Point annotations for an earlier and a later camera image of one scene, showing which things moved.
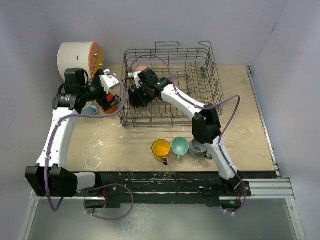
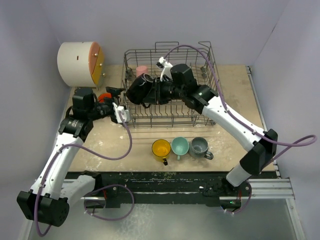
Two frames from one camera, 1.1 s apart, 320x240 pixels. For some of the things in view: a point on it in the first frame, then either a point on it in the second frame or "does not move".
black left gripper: (113, 101) -> (114, 92)
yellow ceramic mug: (161, 148) does not move
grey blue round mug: (199, 150) does not move
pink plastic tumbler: (141, 68) does not move
